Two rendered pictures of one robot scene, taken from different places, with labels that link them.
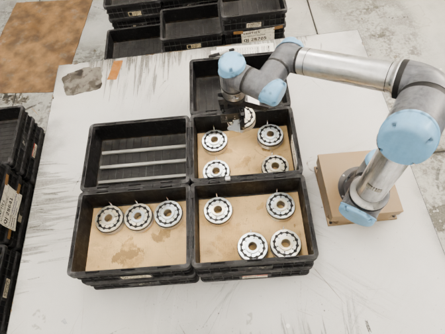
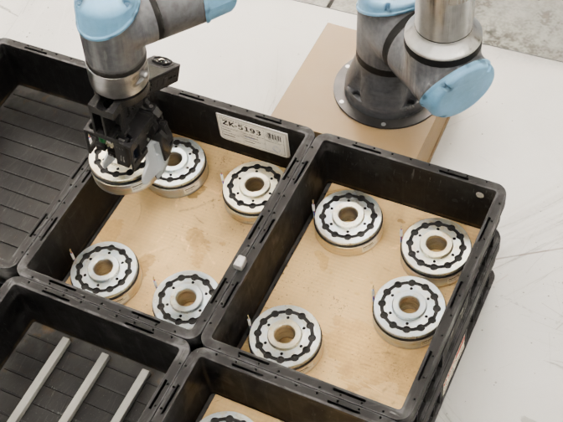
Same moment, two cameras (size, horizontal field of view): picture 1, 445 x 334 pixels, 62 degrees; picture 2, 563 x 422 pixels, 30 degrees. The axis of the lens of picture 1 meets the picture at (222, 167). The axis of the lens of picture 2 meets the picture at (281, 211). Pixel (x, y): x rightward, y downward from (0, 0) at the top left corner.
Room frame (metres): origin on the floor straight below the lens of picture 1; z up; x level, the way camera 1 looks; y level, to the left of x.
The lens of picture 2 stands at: (0.16, 0.69, 2.14)
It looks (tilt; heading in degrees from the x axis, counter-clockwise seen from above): 53 degrees down; 297
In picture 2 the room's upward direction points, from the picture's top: 9 degrees counter-clockwise
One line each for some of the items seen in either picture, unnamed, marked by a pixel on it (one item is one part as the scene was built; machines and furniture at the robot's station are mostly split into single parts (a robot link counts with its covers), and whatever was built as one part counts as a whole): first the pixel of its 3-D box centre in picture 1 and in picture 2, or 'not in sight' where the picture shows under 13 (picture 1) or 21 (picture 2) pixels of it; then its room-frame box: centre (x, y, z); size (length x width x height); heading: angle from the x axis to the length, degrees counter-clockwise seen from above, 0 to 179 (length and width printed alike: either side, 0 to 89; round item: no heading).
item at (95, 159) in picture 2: (241, 116); (123, 154); (0.80, -0.10, 1.01); 0.10 x 0.10 x 0.01
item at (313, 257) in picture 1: (250, 219); (358, 266); (0.44, -0.06, 0.92); 0.40 x 0.30 x 0.02; 85
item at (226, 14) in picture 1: (251, 27); not in sight; (2.00, -0.35, 0.37); 0.40 x 0.30 x 0.45; 86
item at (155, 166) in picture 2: (236, 127); (152, 167); (0.74, -0.07, 1.03); 0.06 x 0.03 x 0.09; 85
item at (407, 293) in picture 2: (252, 246); (409, 305); (0.37, -0.06, 0.86); 0.05 x 0.05 x 0.01
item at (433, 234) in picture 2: (285, 243); (436, 244); (0.36, -0.17, 0.86); 0.05 x 0.05 x 0.01
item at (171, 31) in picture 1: (194, 41); not in sight; (2.03, 0.05, 0.31); 0.40 x 0.30 x 0.34; 86
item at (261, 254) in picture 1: (252, 246); (409, 306); (0.37, -0.06, 0.86); 0.10 x 0.10 x 0.01
